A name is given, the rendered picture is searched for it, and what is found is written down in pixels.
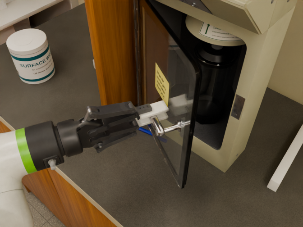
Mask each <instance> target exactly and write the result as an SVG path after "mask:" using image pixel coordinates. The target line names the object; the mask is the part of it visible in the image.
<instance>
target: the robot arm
mask: <svg viewBox="0 0 303 227"><path fill-rule="evenodd" d="M86 109H87V113H86V115H85V117H82V118H80V119H79V120H77V121H74V120H73V119H68V120H65V121H62V122H58V124H56V125H57V126H55V127H54V124H53V122H52V121H51V120H50V121H47V122H43V123H39V124H36V125H32V126H29V127H25V128H21V129H18V130H14V131H10V132H5V133H0V227H34V220H33V216H32V213H31V211H30V208H29V206H28V203H27V199H26V196H25V194H24V190H23V186H22V178H23V177H24V176H25V175H28V174H30V173H34V172H37V171H41V170H43V169H46V168H50V167H51V170H55V169H56V165H59V164H62V163H64V158H63V156H64V155H66V157H71V156H74V155H77V154H80V153H82V152H83V148H91V147H93V148H95V149H96V152H97V153H100V152H102V151H103V150H104V149H106V148H108V147H110V146H112V145H115V144H117V143H120V142H122V141H124V140H126V139H129V138H131V137H133V136H136V135H137V130H138V129H139V128H140V127H143V126H147V125H150V124H151V121H150V119H149V117H150V116H154V115H157V117H158V119H159V121H160V120H164V119H167V118H168V115H167V113H166V112H167V111H169V109H168V107H167V105H166V104H165V102H164V101H163V100H162V101H159V102H155V103H153V104H144V105H141V106H138V107H135V106H134V105H133V104H132V102H131V101H128V102H122V103H116V104H109V105H103V106H87V107H86Z"/></svg>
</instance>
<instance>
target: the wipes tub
mask: <svg viewBox="0 0 303 227"><path fill-rule="evenodd" d="M6 44H7V47H8V49H9V52H10V55H11V57H12V60H13V62H14V65H15V67H16V69H17V72H18V75H19V77H20V79H21V80H22V81H23V82H25V83H28V84H39V83H43V82H46V81H47V80H49V79H50V78H51V77H52V76H53V75H54V73H55V66H54V62H53V59H52V55H51V51H50V48H49V44H48V41H47V37H46V34H45V33H44V32H43V31H41V30H38V29H32V28H30V29H23V30H20V31H17V32H15V33H13V34H12V35H11V36H9V38H8V39H7V42H6Z"/></svg>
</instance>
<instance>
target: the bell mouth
mask: <svg viewBox="0 0 303 227"><path fill-rule="evenodd" d="M185 23H186V27H187V29H188V30H189V31H190V32H191V33H192V34H193V35H194V36H195V37H197V38H198V39H200V40H202V41H205V42H207V43H211V44H214V45H221V46H238V45H244V44H246V43H245V42H244V41H243V40H242V39H241V38H239V37H237V36H234V35H232V34H230V33H228V32H225V31H223V30H221V29H219V28H216V27H214V26H212V25H210V24H208V23H205V22H203V21H201V20H199V19H196V18H194V17H192V16H189V15H187V17H186V20H185Z"/></svg>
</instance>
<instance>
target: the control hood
mask: <svg viewBox="0 0 303 227"><path fill-rule="evenodd" d="M201 1H202V3H203V4H204V5H205V6H206V7H207V8H208V9H209V10H210V11H211V13H212V15H214V16H216V17H219V18H221V19H223V20H225V21H228V22H230V23H233V24H235V25H237V26H240V27H242V28H245V29H247V30H249V31H252V32H254V33H256V34H258V35H261V34H263V33H264V32H265V31H267V30H268V28H269V25H270V22H271V18H272V15H273V11H274V8H275V5H276V1H277V0H201Z"/></svg>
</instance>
